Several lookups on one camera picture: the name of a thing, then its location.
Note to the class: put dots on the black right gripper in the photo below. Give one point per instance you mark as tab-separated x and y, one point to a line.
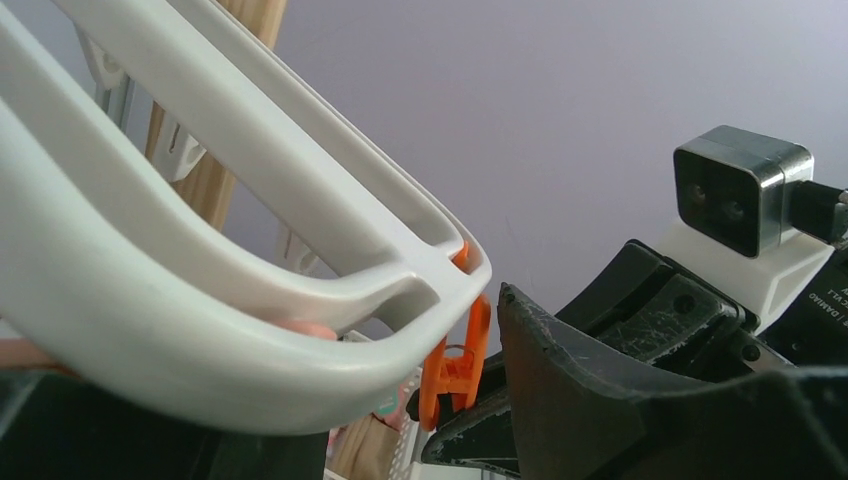
642	305

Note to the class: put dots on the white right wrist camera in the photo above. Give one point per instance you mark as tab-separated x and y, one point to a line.
734	193

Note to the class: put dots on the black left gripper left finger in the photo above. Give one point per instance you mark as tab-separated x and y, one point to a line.
54	426

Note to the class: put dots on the orange hanger clip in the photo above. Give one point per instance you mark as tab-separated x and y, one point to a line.
458	377

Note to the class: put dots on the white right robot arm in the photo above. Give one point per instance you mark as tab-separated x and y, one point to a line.
811	333

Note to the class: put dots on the white perforated plastic basket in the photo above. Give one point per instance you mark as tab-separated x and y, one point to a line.
407	463

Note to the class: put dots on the beige sock with green toe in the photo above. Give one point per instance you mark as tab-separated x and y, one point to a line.
363	450

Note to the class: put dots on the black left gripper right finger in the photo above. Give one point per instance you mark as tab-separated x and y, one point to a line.
582	410

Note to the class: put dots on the white plastic clip hanger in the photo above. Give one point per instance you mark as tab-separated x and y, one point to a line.
93	238

